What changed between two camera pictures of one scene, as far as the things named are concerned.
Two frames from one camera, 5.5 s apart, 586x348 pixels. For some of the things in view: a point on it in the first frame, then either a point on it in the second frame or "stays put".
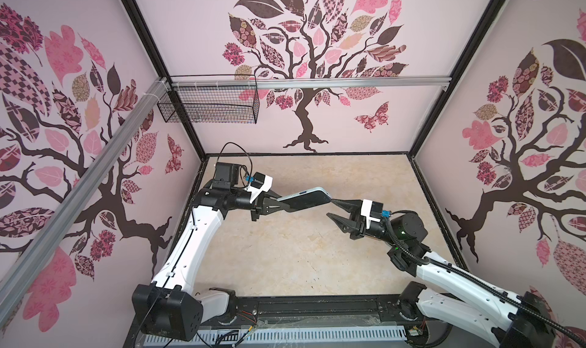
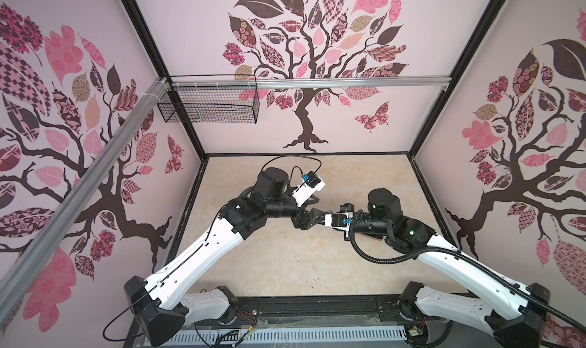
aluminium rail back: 304,82 stays put
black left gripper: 262,207 -> 304,219
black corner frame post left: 154,49 stays put
